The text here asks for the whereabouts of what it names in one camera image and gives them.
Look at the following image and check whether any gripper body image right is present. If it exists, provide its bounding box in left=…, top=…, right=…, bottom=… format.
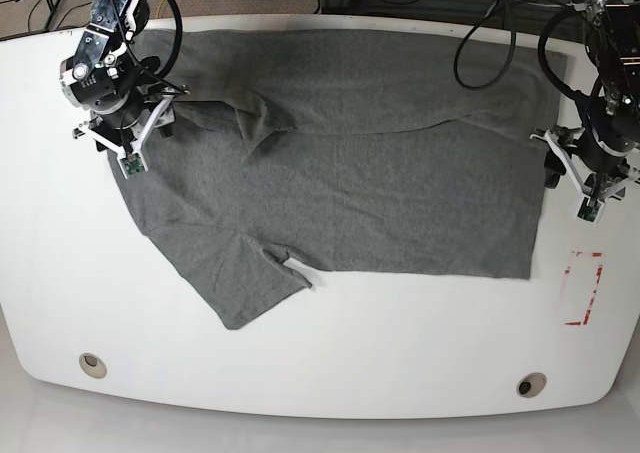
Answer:
left=529, top=126, right=639, bottom=219

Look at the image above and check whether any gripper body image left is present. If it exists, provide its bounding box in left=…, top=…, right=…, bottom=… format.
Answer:
left=72, top=90, right=181, bottom=171

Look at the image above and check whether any grey T-shirt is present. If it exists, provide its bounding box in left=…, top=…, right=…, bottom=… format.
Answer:
left=114, top=30, right=559, bottom=330

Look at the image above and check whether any red tape rectangle marking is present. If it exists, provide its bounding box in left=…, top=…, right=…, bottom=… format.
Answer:
left=557, top=251, right=604, bottom=326

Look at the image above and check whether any wrist camera board image left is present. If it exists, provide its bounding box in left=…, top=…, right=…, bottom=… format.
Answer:
left=117, top=152, right=148, bottom=179

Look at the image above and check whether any wrist camera board image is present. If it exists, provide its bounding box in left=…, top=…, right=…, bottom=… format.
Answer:
left=117, top=152, right=148, bottom=179
left=577, top=197, right=605, bottom=224

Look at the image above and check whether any wrist camera board image right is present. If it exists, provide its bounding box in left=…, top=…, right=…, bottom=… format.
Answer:
left=577, top=197, right=605, bottom=224

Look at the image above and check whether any black cable image left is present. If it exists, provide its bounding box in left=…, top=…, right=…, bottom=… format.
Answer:
left=97, top=0, right=192, bottom=99

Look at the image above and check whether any right table cable grommet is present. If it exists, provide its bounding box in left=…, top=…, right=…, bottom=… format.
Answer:
left=516, top=372, right=547, bottom=399

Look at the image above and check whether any table cable grommet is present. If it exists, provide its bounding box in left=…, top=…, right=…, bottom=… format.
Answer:
left=79, top=353, right=107, bottom=379
left=516, top=372, right=547, bottom=399

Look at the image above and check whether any left table cable grommet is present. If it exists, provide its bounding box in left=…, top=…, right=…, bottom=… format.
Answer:
left=79, top=353, right=107, bottom=379

